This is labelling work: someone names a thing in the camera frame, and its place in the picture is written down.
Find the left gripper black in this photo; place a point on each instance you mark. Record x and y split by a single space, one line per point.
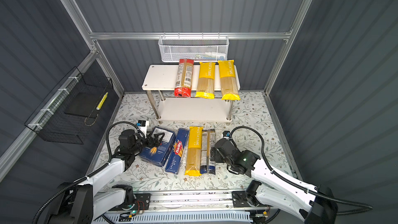
155 143

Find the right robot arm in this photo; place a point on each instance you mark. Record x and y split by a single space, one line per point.
279 186

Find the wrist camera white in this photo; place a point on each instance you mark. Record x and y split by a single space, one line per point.
226 135
142 126

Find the aluminium frame profile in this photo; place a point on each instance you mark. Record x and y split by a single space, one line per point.
96 52

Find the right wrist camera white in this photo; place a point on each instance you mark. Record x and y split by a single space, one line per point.
226 135

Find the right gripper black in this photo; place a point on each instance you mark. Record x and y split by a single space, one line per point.
217 158

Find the yellow Pastatime spaghetti bag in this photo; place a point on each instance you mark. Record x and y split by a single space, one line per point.
206 82
228 82

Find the white two-tier shelf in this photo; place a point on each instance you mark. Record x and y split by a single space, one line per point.
160 78

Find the large blue Barilla box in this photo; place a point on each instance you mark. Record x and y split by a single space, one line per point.
158 156

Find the yellow marker in basket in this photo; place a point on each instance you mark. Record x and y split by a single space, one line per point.
102 101

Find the slim blue Barilla spaghetti box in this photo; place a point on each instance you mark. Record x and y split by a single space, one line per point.
176 154

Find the floral patterned table mat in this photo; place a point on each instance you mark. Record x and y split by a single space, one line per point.
251 111

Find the tubes in white basket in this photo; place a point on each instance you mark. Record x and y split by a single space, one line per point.
208 56

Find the dark blue spaghetti bag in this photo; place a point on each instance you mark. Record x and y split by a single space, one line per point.
208 164

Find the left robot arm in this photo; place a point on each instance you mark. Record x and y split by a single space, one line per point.
81 202

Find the white wire mesh basket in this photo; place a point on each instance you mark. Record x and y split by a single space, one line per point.
172 50

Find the black wire basket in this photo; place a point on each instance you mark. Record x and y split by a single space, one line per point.
71 113

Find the red spaghetti bag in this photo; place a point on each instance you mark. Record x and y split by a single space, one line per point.
183 84

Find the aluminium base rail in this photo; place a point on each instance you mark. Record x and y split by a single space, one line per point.
206 207

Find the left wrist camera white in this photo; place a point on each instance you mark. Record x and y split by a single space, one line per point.
142 126

